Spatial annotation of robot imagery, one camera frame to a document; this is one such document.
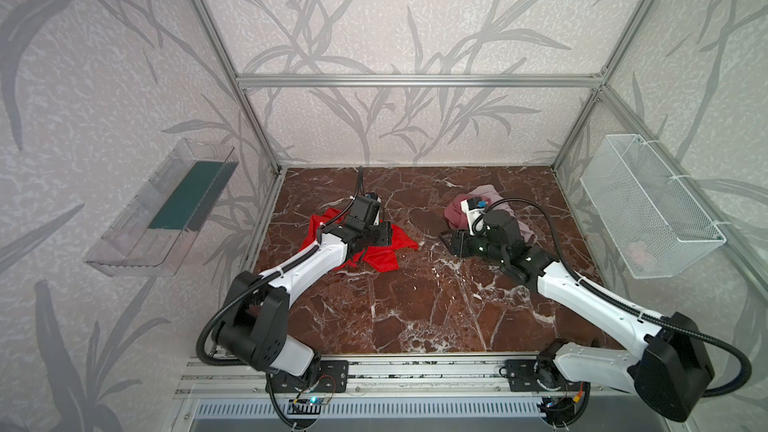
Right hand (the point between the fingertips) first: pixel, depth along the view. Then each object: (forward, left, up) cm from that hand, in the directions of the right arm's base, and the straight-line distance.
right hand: (445, 225), depth 80 cm
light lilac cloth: (+22, -20, -14) cm, 32 cm away
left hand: (+5, +15, -6) cm, 17 cm away
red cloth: (0, +19, -18) cm, 26 cm away
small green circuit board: (-38, +34, -18) cm, 54 cm away
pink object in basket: (-8, -47, 0) cm, 48 cm away
